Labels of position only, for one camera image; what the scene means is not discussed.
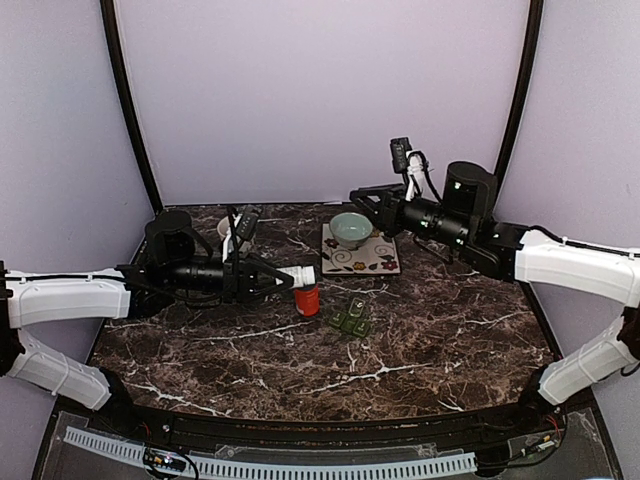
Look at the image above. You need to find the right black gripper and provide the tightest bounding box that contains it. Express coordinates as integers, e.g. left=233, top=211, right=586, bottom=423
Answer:
left=350, top=183, right=474, bottom=251

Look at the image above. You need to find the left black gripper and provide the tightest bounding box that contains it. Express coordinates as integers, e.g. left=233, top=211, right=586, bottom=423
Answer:
left=165, top=250, right=294, bottom=305

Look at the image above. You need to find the white pill bottle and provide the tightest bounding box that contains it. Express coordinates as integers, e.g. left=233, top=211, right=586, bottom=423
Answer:
left=278, top=266, right=317, bottom=289

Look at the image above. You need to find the red pill bottle grey lid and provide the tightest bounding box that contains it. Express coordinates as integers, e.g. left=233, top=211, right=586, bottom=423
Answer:
left=294, top=285, right=320, bottom=317

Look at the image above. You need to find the green pill organizer box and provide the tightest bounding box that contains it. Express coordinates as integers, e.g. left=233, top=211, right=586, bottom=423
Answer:
left=327, top=298, right=372, bottom=339

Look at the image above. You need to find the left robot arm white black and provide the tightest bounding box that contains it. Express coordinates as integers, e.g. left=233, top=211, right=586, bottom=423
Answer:
left=1, top=207, right=316, bottom=436

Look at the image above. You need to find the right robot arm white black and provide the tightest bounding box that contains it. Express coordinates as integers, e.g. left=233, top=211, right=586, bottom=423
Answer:
left=350, top=161, right=639, bottom=434

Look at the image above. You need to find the celadon green bowl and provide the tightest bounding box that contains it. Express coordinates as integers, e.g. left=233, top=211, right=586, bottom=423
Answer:
left=329, top=212, right=373, bottom=250

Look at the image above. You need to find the floral square coaster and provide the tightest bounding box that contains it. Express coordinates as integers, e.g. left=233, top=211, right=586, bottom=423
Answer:
left=321, top=223, right=401, bottom=276

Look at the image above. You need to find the cream ceramic mug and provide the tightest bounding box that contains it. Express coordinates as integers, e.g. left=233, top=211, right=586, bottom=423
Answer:
left=217, top=215, right=257, bottom=241

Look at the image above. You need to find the small circuit board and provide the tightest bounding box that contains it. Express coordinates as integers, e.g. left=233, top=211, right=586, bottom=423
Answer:
left=142, top=448, right=187, bottom=473

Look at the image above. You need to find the black right frame post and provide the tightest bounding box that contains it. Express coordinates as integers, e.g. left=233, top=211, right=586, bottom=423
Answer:
left=494, top=0, right=545, bottom=198

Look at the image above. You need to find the black frame post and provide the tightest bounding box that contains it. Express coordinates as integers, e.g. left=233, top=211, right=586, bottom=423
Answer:
left=99, top=0, right=164, bottom=214
left=494, top=0, right=545, bottom=198

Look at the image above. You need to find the black left frame post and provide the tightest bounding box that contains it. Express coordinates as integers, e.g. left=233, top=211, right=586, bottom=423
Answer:
left=99, top=0, right=164, bottom=214

